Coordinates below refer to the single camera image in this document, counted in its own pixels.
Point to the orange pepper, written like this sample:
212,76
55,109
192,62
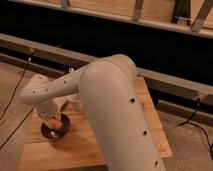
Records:
56,124

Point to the white plastic cup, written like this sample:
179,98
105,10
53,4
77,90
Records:
75,102

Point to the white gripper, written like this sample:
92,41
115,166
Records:
48,116

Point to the dark purple ceramic bowl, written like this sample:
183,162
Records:
51,133

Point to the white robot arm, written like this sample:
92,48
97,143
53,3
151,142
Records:
108,94

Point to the wooden board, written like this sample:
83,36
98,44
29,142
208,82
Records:
78,148

